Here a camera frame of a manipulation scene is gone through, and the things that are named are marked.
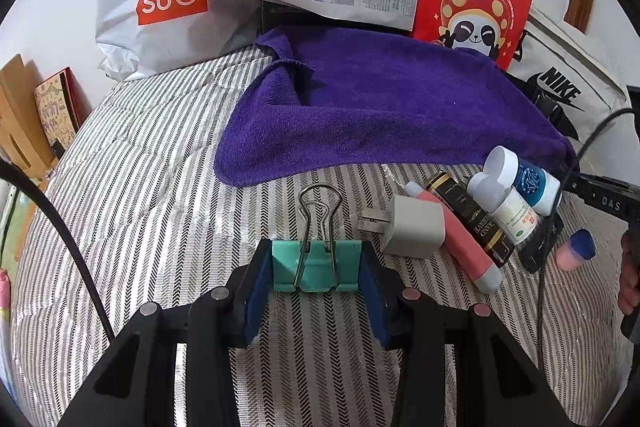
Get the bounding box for pink bottle blue cap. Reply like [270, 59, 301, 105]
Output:
[554, 229, 596, 272]

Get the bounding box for patterned red book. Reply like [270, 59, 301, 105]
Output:
[34, 67, 87, 159]

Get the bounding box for pink tube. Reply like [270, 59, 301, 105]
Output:
[404, 181, 502, 295]

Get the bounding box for person's right hand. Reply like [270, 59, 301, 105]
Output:
[618, 232, 640, 315]

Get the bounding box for black gold tube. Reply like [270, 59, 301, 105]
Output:
[426, 171, 514, 268]

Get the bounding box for black Horizon case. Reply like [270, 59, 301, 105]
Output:
[518, 213, 564, 274]

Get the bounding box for teal binder clip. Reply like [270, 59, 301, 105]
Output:
[270, 182, 362, 296]

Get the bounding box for blue white bottle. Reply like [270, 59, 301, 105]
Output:
[483, 145, 560, 217]

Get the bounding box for white Nike bag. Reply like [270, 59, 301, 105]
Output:
[506, 8, 630, 143]

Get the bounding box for purple towel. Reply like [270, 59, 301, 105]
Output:
[214, 26, 575, 186]

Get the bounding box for black cable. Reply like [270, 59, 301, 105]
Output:
[0, 158, 116, 344]

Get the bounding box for white pill bottle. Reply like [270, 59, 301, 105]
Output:
[466, 172, 539, 246]

